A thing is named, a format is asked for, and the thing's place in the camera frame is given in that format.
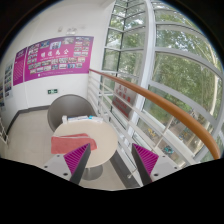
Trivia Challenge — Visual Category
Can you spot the pink folded towel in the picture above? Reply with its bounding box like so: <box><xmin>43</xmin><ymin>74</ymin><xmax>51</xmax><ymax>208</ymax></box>
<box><xmin>51</xmin><ymin>133</ymin><xmax>97</xmax><ymax>154</ymax></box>

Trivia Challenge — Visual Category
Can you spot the grey round chair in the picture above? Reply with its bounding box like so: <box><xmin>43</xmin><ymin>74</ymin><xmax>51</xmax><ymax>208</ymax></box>
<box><xmin>47</xmin><ymin>94</ymin><xmax>96</xmax><ymax>131</ymax></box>

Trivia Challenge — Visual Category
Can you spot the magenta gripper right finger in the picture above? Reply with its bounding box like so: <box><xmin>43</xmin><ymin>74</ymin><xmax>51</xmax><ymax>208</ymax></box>
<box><xmin>131</xmin><ymin>143</ymin><xmax>159</xmax><ymax>185</ymax></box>

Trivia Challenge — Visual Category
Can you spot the green exit sign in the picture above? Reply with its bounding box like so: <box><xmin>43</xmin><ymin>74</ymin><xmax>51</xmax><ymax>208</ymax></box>
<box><xmin>47</xmin><ymin>89</ymin><xmax>58</xmax><ymax>94</ymax></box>

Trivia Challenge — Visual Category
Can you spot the round white table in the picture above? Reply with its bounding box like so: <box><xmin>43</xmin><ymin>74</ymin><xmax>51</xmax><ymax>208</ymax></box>
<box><xmin>54</xmin><ymin>119</ymin><xmax>118</xmax><ymax>181</ymax></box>

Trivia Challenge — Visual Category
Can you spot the blue white wall poster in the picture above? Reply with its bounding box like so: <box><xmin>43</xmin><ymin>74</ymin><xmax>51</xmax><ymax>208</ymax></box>
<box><xmin>4</xmin><ymin>63</ymin><xmax>13</xmax><ymax>98</ymax></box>

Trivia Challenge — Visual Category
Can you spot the white window frame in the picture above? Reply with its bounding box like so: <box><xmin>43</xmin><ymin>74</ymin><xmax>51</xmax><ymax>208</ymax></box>
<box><xmin>102</xmin><ymin>0</ymin><xmax>224</xmax><ymax>162</ymax></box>

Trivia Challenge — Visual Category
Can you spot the orange wooden handrail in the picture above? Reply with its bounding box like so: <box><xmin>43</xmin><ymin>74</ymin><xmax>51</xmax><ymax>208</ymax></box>
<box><xmin>90</xmin><ymin>69</ymin><xmax>221</xmax><ymax>160</ymax></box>

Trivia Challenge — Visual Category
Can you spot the red sign on window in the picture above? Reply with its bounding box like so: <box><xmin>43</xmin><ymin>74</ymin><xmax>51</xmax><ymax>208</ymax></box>
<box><xmin>112</xmin><ymin>83</ymin><xmax>136</xmax><ymax>118</ymax></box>

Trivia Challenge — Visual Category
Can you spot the white metal railing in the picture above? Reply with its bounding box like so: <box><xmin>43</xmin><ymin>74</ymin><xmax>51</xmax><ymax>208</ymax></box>
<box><xmin>88</xmin><ymin>72</ymin><xmax>196</xmax><ymax>187</ymax></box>

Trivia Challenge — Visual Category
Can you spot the white blue tissue pack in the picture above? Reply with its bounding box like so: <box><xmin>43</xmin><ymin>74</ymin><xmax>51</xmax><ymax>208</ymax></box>
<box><xmin>62</xmin><ymin>115</ymin><xmax>103</xmax><ymax>124</ymax></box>

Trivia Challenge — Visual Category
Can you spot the large magenta wall poster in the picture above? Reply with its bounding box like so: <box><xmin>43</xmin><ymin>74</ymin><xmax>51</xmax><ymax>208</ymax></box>
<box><xmin>24</xmin><ymin>36</ymin><xmax>94</xmax><ymax>81</ymax></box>

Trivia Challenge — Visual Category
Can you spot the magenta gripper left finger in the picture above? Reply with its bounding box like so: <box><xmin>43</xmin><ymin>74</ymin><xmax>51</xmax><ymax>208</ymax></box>
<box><xmin>64</xmin><ymin>144</ymin><xmax>91</xmax><ymax>184</ymax></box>

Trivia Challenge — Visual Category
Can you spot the narrow magenta wall poster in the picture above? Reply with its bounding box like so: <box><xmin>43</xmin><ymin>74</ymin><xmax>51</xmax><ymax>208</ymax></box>
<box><xmin>13</xmin><ymin>48</ymin><xmax>27</xmax><ymax>85</ymax></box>

